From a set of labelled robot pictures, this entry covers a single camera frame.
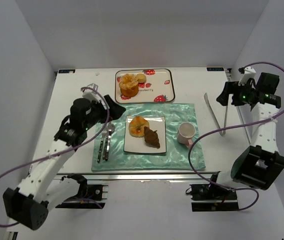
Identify tall orange muffin bread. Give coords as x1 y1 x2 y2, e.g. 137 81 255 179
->
119 74 139 97

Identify steel spoon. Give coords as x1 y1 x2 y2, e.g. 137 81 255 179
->
103 122 115 161

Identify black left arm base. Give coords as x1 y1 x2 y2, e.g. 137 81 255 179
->
56 173 108 209

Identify aluminium table edge rail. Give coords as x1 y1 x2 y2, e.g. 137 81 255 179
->
19 171 222 186

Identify steel fork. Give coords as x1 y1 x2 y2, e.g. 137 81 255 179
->
97 127 107 163

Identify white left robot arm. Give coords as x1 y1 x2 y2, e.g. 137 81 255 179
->
3 95 126 230

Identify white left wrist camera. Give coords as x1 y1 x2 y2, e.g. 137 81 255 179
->
81 83 101 102

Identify white square plate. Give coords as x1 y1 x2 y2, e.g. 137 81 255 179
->
124 115 167 155

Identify steel serving tongs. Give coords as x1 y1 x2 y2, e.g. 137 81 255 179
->
203 93 228 130

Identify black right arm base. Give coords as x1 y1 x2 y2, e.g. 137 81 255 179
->
185 184 239 212

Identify strawberry print tray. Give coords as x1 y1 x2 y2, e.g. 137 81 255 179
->
115 68 175 104

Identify pink ceramic mug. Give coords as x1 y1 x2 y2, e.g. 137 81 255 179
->
177 122 196 148

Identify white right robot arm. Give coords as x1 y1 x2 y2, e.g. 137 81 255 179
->
214 67 284 190

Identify green satin placemat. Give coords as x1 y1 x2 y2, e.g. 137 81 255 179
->
91 103 205 172

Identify steel table knife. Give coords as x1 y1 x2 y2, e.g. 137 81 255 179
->
105 135 111 161

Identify glazed ring bread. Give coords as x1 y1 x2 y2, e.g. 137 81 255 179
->
129 116 149 138

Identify brown chocolate croissant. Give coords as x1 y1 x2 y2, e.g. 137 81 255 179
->
144 126 160 149

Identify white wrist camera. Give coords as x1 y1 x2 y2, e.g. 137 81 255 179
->
81 83 101 102
238 66 256 86

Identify small round bun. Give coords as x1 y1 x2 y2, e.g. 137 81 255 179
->
136 73 146 84

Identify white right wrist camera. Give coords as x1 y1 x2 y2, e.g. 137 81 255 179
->
238 66 256 86

